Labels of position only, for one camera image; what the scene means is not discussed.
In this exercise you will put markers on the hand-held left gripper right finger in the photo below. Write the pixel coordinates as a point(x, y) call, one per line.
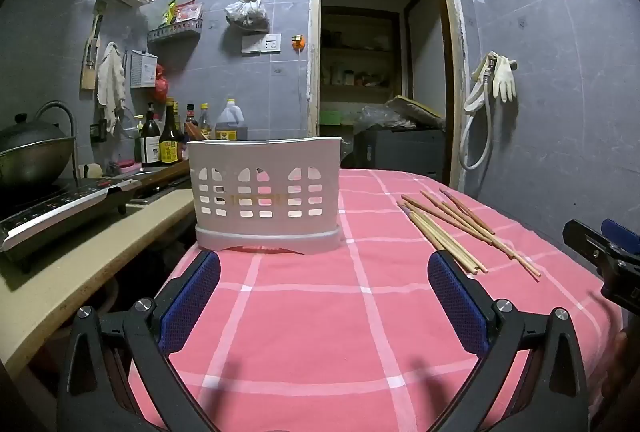
point(457, 302)

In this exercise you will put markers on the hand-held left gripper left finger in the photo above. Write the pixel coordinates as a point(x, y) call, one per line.
point(192, 297)

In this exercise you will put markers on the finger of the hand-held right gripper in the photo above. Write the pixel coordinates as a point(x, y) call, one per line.
point(622, 237)
point(585, 239)

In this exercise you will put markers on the pile of wooden chopsticks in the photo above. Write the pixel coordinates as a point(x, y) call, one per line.
point(442, 238)

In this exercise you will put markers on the white plastic utensil basket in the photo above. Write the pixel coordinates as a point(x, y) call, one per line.
point(260, 155)

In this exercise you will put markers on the beige kitchen counter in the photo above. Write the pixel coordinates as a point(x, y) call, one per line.
point(75, 277)

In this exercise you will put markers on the brown wooden cutting board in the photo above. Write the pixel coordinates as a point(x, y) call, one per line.
point(165, 174)

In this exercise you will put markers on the pink checked tablecloth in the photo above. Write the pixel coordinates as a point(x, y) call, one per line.
point(325, 312)

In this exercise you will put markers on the pink soap dish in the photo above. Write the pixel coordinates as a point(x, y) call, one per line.
point(130, 166)

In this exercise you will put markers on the dark bottle yellow label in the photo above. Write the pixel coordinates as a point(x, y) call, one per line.
point(171, 147)

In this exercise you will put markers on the dark steel wool scrubber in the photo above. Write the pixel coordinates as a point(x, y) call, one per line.
point(112, 168)

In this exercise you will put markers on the dark bottle white label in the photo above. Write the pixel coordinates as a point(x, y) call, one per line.
point(150, 147)

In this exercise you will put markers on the black induction cooker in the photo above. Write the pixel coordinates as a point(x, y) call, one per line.
point(60, 212)

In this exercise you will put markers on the black cabinet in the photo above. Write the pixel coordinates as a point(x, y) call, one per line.
point(400, 152)

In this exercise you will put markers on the yellow sponge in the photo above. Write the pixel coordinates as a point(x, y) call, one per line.
point(91, 171)

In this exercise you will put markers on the orange snack bag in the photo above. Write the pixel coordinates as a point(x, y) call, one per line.
point(194, 132)

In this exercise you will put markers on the sauce bottle yellow cap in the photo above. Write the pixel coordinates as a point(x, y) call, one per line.
point(205, 122)

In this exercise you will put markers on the large oil jug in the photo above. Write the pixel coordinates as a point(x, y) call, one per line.
point(231, 125)

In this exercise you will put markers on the sauce bottle red cap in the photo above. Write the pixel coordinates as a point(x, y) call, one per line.
point(191, 120)

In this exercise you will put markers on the white rubber gloves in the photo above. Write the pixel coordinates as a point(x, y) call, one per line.
point(504, 80)

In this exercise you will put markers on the clear plastic strainer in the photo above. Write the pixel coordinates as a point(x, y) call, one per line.
point(131, 127)

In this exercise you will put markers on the brown cardboard sheet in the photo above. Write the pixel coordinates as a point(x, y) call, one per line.
point(415, 110)

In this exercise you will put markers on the curved metal faucet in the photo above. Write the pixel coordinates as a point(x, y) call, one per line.
point(73, 137)

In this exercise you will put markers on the crumpled clear plastic bag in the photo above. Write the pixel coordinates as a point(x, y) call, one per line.
point(382, 117)

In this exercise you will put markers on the red plastic bag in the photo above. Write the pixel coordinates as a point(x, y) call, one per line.
point(161, 87)

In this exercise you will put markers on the dark metal wok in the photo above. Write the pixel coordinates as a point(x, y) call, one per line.
point(30, 157)

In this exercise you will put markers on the green box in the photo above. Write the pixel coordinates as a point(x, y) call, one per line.
point(330, 117)

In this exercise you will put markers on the white dish cloth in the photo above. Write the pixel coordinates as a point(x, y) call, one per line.
point(110, 82)

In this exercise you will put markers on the metal box grater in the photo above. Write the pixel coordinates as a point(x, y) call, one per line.
point(144, 70)

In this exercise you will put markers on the wooden knife holder board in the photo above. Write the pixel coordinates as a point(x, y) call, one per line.
point(88, 72)

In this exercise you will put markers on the wooden shelf unit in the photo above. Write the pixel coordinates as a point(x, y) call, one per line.
point(360, 51)

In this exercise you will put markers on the green yellow snack packet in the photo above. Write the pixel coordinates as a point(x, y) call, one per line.
point(169, 12)

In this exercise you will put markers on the red snack packet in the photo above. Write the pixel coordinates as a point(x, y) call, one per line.
point(189, 11)

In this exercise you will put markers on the hanging clear plastic bag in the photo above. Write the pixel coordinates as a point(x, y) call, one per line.
point(247, 15)

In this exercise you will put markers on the black wall plug adapter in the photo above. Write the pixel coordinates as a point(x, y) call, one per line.
point(98, 132)

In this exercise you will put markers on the white wall socket panel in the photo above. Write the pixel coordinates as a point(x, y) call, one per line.
point(260, 44)

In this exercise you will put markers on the grey wall rack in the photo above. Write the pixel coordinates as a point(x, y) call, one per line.
point(175, 31)

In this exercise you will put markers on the orange wall hook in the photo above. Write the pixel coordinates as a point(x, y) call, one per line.
point(298, 43)

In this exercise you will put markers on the wooden door frame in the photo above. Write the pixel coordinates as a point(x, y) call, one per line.
point(313, 37)

